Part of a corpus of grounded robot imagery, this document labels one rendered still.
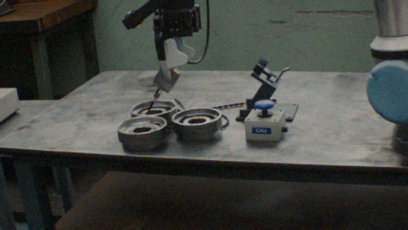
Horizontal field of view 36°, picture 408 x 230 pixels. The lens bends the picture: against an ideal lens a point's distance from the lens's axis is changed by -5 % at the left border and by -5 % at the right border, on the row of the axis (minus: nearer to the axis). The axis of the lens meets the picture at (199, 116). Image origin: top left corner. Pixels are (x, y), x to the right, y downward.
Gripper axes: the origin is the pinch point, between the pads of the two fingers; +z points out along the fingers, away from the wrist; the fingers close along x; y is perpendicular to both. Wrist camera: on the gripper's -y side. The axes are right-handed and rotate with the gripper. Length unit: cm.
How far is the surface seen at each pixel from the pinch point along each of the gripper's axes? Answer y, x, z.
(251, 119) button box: 18.3, -4.8, 8.6
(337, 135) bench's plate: 35.6, -1.2, 13.2
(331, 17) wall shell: 21, 159, 21
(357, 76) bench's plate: 38, 40, 13
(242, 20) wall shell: -20, 161, 22
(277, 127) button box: 23.6, -5.7, 9.9
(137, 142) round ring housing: -3.8, -12.5, 10.8
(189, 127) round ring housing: 5.8, -7.1, 9.6
